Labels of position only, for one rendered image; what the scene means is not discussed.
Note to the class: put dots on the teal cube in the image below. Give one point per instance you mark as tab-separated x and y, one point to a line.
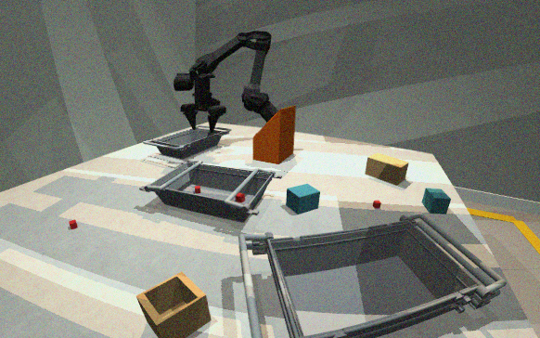
303	198
436	201

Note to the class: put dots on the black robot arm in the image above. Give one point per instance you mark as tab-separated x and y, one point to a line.
205	65

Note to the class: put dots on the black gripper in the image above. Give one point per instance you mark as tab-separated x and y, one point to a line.
202	100

